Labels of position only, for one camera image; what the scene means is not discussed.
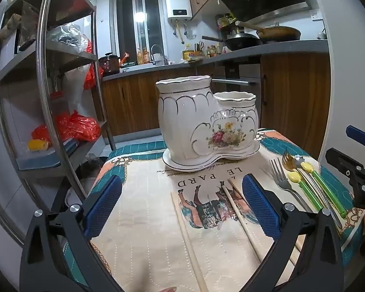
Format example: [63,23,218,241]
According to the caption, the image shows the white plate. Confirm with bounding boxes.
[65,185,86,208]

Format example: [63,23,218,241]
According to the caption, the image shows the amber bottles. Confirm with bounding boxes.
[136,47,151,65]

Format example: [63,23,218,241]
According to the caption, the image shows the gold fork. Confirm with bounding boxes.
[281,151,296,172]

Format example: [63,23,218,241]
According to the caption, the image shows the white ceramic drip tray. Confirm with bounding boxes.
[162,141,260,172]

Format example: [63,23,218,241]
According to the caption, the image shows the white water heater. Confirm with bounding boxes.
[165,0,192,22]

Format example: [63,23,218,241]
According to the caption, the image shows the metal shelf rack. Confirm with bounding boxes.
[0,0,116,250]

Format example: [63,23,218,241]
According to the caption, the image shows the black wok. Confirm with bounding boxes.
[201,35,264,52]

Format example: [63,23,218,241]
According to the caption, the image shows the window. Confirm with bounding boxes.
[112,0,165,65]

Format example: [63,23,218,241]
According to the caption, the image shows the built-in oven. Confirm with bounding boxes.
[211,63,263,98]

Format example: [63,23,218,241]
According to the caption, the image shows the large red plastic bag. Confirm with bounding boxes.
[31,110,102,142]

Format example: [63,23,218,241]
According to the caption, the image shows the white plastic bag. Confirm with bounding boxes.
[63,65,92,117]

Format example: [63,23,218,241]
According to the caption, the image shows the yellow oil bottle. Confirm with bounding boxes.
[182,43,194,62]

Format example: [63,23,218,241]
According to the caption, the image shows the silver spoon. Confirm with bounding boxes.
[293,155,344,228]

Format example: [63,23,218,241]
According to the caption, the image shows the silver metal fork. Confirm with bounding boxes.
[269,157,312,213]

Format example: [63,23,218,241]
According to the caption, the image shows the brown frying pan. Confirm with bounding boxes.
[235,20,302,42]

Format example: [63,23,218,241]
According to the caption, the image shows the white floral ceramic utensil holder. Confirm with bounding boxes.
[155,75,259,164]

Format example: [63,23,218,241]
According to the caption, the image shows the grey kitchen countertop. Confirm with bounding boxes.
[102,39,329,82]

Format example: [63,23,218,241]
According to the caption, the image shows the clear plastic bag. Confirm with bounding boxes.
[46,22,89,48]

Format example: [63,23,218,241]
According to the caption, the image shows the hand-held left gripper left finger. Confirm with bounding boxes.
[19,175,131,292]

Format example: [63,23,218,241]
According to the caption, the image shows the printed horse tablecloth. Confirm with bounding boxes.
[88,127,365,292]

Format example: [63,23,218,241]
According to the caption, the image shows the wooden base cabinets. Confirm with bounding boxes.
[101,53,331,159]

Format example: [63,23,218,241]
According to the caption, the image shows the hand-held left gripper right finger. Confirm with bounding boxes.
[242,174,344,292]

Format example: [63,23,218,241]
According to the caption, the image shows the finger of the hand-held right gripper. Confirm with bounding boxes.
[325,147,365,177]
[346,125,365,152]

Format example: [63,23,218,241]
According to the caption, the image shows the small red plastic bag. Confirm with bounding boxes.
[84,63,106,91]

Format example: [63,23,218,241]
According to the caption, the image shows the kitchen faucet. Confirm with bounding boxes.
[150,44,170,66]

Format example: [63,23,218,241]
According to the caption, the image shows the yellow packet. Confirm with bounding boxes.
[27,139,50,153]

